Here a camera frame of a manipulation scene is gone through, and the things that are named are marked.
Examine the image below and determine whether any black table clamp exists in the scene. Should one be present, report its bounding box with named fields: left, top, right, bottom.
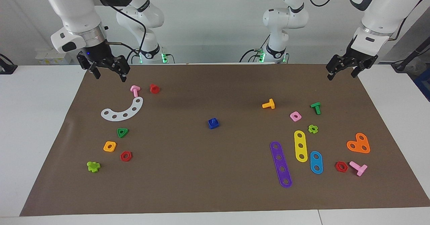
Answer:
left=0, top=53, right=18, bottom=75

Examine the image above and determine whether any white curved hole plate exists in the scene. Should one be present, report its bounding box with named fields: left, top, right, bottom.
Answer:
left=101, top=97, right=144, bottom=122

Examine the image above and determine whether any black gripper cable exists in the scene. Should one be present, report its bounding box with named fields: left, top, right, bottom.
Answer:
left=302, top=0, right=430, bottom=42
left=88, top=0, right=148, bottom=56

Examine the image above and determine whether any black base cable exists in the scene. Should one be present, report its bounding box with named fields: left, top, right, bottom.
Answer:
left=239, top=49, right=266, bottom=63

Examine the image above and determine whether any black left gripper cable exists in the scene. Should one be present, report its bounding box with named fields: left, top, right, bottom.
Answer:
left=302, top=0, right=430, bottom=42

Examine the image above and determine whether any blue two hole plate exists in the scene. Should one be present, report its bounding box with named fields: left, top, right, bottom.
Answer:
left=310, top=151, right=324, bottom=175

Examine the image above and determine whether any blue crate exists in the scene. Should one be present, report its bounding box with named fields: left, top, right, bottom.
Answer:
left=414, top=69, right=430, bottom=102

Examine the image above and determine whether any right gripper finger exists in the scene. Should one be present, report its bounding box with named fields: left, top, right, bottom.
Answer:
left=116, top=64, right=131, bottom=83
left=88, top=62, right=101, bottom=80

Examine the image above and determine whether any white cardboard box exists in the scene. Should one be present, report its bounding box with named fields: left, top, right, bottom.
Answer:
left=35, top=49, right=73, bottom=65

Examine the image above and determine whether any brown paper mat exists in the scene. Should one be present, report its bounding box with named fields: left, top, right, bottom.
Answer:
left=19, top=63, right=430, bottom=217

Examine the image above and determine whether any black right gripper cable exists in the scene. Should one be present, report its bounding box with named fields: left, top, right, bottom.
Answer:
left=88, top=0, right=148, bottom=56

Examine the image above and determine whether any black stand leg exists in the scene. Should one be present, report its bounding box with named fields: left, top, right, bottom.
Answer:
left=391, top=37, right=430, bottom=73

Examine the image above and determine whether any orange three hole plate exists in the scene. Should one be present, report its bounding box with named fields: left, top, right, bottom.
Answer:
left=346, top=133, right=371, bottom=154

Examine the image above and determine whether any purple four hole plate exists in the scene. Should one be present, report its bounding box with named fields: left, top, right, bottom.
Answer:
left=270, top=141, right=293, bottom=188

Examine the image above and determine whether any yellow three hole plate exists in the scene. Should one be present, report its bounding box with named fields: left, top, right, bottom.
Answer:
left=294, top=130, right=308, bottom=163

